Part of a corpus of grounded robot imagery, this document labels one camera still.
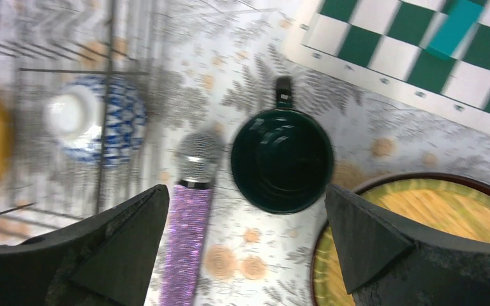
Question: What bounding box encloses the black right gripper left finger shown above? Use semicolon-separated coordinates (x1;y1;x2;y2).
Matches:
0;184;169;305

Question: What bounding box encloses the purple glitter microphone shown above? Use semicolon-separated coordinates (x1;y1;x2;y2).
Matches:
159;131;223;306

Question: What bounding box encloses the floral table mat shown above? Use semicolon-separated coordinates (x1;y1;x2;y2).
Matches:
0;0;490;306

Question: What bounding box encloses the green woven bamboo plate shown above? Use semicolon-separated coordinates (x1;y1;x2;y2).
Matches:
311;173;490;305

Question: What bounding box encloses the black glossy plate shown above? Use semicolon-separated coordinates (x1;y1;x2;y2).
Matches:
310;172;490;305

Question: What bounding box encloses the grey wire dish rack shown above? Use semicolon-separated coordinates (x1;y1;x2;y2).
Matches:
0;1;158;229

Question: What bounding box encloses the blue white patterned bowl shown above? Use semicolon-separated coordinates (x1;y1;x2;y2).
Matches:
42;75;147;168

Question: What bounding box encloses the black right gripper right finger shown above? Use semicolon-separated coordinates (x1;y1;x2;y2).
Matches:
325;185;490;305

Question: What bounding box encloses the green white chessboard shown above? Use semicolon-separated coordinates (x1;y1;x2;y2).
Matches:
281;1;490;135

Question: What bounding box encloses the teal block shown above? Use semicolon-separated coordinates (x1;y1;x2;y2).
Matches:
426;0;487;60

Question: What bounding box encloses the dark green mug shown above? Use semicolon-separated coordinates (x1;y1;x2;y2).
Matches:
230;76;335;214

